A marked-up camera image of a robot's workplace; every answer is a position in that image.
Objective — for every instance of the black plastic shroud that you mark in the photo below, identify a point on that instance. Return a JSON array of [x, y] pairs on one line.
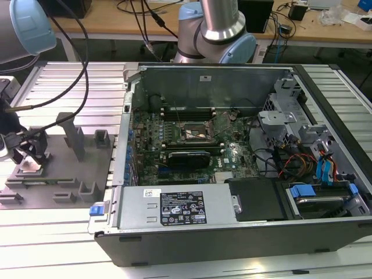
[[255, 200]]

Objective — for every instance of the metal disk bay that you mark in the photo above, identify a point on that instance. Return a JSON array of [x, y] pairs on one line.
[[344, 165]]

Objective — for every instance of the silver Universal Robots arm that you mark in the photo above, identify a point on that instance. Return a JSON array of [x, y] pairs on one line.
[[221, 20]]

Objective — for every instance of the silver chipset heatsink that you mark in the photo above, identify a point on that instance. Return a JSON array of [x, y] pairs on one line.
[[223, 177]]

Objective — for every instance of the black graphics card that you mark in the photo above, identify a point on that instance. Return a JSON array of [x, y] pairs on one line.
[[189, 160]]

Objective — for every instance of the white cardboard box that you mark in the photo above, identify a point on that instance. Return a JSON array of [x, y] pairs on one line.
[[351, 18]]

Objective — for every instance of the blue box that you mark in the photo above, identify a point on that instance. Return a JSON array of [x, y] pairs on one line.
[[365, 4]]

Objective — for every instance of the grey power supply unit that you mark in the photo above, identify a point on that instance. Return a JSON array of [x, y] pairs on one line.
[[136, 203]]

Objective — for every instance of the small black cube device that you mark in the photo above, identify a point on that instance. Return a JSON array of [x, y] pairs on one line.
[[298, 12]]

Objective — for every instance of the grey metal drive cage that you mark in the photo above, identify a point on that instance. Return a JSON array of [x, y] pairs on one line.
[[276, 117]]

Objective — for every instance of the green motherboard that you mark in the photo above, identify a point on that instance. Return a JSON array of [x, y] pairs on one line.
[[236, 136]]

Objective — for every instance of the black open PC case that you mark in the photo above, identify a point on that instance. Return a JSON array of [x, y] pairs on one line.
[[232, 247]]

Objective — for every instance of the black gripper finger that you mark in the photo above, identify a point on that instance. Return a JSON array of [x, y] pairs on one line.
[[39, 146], [19, 154]]

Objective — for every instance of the black RAM slot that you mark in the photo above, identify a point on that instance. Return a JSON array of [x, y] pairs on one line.
[[191, 147], [191, 118], [191, 107], [191, 115], [191, 111], [191, 143]]

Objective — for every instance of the hard disk in blue carrier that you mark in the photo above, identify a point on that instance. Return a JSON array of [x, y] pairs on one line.
[[319, 203]]

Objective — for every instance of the green RAM stick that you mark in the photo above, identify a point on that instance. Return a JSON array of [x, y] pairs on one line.
[[43, 182]]

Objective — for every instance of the CPU socket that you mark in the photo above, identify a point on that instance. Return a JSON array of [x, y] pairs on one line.
[[194, 132]]

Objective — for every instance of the clear plastic bag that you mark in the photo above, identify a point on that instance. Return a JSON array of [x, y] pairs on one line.
[[331, 16]]

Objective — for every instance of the grey parts rack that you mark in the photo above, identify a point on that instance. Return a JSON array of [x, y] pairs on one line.
[[64, 174]]

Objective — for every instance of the silver CPU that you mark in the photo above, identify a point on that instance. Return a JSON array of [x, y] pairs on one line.
[[30, 167]]

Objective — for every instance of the white flat device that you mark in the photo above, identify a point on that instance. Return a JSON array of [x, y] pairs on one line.
[[322, 3]]

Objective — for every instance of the large black box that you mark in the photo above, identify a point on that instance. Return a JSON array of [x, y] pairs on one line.
[[72, 7]]

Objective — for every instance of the blue case latch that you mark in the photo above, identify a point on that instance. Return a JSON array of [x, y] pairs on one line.
[[96, 210]]

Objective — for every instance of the small grey adapter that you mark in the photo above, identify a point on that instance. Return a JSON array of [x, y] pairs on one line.
[[285, 30]]

